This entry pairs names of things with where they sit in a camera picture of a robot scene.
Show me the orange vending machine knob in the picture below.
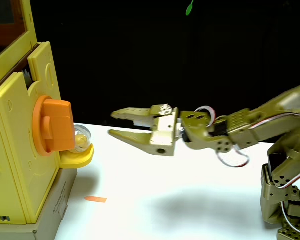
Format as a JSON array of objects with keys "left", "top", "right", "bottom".
[{"left": 31, "top": 95, "right": 76, "bottom": 157}]

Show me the yellow toy vending machine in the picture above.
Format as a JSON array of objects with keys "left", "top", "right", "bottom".
[{"left": 0, "top": 0, "right": 95, "bottom": 225}]

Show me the clear capsule with yellow toy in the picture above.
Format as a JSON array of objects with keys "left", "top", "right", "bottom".
[{"left": 69, "top": 124, "right": 93, "bottom": 154}]

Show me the yellow dispensing tray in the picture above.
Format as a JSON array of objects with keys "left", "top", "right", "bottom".
[{"left": 59, "top": 144, "right": 95, "bottom": 169}]

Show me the orange paper arrow marker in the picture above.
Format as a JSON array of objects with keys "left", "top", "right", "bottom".
[{"left": 83, "top": 195, "right": 108, "bottom": 204}]

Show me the beige cardboard box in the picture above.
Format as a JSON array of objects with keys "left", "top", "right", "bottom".
[{"left": 0, "top": 167, "right": 78, "bottom": 240}]

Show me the green leaf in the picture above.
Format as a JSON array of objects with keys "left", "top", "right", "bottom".
[{"left": 185, "top": 0, "right": 195, "bottom": 17}]

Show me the red white black wrist cable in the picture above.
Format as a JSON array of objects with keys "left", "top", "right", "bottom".
[{"left": 193, "top": 105, "right": 217, "bottom": 128}]

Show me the red white black elbow cable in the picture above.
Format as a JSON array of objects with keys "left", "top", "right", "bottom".
[{"left": 216, "top": 146, "right": 250, "bottom": 168}]

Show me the red white black base cable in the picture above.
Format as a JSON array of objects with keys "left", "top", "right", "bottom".
[{"left": 281, "top": 201, "right": 300, "bottom": 236}]

